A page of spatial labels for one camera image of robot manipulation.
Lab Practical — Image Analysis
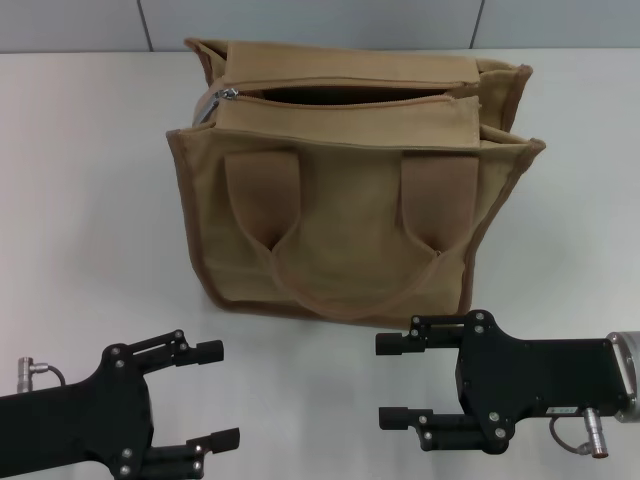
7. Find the gripper cable with plug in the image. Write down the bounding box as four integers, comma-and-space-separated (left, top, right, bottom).
17, 355, 67, 394
549, 406, 612, 459

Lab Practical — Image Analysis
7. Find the silver metal zipper pull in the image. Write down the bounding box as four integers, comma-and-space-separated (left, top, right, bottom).
193, 86, 241, 127

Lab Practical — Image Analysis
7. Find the right gripper cable with plug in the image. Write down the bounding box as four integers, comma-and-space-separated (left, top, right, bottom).
549, 406, 612, 459

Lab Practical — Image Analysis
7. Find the left gripper cable with plug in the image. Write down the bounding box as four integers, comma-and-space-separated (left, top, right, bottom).
17, 355, 67, 394

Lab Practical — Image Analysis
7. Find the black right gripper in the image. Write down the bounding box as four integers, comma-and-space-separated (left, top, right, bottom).
375, 309, 630, 457

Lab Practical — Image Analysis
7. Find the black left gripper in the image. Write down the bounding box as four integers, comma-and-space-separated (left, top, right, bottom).
0, 328, 242, 480

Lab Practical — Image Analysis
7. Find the khaki canvas food bag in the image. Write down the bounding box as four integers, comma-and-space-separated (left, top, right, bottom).
164, 37, 547, 324

